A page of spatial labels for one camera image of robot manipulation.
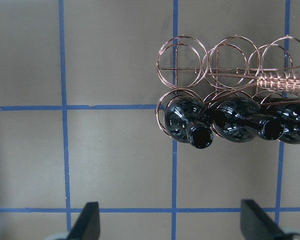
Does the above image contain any dark wine bottle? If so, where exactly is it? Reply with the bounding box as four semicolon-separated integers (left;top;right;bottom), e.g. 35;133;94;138
260;96;300;144
164;95;214;149
208;95;285;143

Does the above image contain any copper wire bottle basket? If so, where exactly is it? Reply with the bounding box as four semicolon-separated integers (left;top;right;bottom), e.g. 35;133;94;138
155;35;300;139

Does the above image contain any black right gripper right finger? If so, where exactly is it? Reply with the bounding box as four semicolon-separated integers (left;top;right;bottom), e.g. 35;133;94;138
240;199;290;240

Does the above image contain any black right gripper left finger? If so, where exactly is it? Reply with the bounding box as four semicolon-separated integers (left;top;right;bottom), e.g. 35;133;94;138
66;201;101;240

